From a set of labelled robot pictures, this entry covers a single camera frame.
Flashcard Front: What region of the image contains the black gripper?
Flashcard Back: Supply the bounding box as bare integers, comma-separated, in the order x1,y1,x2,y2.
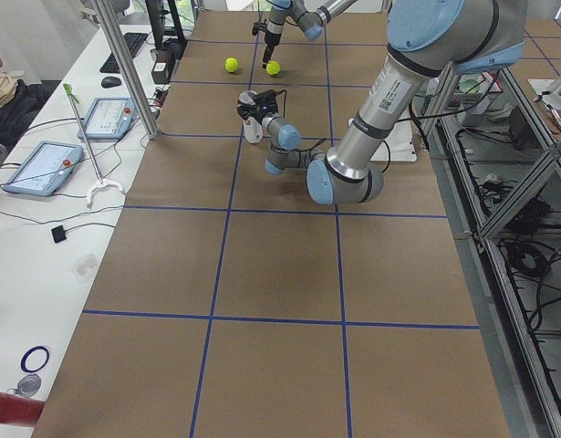
262,30,281,68
236,101,267,129

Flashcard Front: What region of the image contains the yellow Wilson tennis ball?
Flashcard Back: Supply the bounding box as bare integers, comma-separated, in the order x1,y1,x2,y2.
265,60,281,77

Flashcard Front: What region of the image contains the white tennis ball can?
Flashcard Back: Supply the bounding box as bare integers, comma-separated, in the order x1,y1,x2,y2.
236,90,264,144

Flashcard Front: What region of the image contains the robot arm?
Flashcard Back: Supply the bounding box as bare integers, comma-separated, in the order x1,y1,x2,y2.
252,0,355,68
237,0,527,205

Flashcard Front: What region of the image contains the yellow Roland Garros tennis ball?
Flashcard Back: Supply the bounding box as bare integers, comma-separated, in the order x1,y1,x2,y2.
223,57,240,74

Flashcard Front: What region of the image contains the black box with label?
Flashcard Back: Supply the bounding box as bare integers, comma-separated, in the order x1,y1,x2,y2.
151,50,175,85

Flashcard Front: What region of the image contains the black computer monitor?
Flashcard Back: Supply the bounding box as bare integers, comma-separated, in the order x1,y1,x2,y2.
145,0,177,52

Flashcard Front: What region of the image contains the black keyboard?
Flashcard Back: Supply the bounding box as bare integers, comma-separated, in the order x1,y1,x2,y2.
99,31,150,75

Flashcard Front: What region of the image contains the far blue teach pendant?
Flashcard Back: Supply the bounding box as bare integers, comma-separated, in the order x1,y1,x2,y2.
83,97,138,141

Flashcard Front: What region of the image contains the blue teach pendant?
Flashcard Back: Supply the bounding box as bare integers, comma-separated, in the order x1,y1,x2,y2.
3,141,84,197
83,97,138,141

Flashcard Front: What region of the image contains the black computer mouse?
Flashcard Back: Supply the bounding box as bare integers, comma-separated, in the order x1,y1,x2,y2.
100,76,121,89

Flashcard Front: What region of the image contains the white reacher grabber stick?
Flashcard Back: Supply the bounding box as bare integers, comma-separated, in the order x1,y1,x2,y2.
62,83,124,208

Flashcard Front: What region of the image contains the near blue teach pendant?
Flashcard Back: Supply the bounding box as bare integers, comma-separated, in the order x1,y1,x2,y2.
3,141,84,197

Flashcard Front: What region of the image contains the small black square device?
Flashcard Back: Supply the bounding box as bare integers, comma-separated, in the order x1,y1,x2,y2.
51,225,67,244

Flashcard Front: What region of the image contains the seated person in beige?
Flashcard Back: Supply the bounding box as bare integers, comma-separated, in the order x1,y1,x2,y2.
0,58,53,151

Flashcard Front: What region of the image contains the round metal disc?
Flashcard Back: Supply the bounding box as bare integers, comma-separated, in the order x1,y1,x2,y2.
14,373,42,398

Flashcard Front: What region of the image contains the red cylinder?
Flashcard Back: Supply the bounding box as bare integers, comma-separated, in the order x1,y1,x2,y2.
0,392,45,427

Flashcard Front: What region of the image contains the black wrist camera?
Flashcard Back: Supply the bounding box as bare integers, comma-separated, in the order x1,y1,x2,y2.
254,89,278,116
252,20,267,37

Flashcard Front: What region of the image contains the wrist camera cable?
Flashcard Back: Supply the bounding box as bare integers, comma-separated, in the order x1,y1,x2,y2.
269,88,392,173

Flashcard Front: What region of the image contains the aluminium frame post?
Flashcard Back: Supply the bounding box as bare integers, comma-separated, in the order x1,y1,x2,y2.
92,0,159,140

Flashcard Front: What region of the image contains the blue tape ring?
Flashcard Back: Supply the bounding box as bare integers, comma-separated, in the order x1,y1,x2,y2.
20,345,50,373

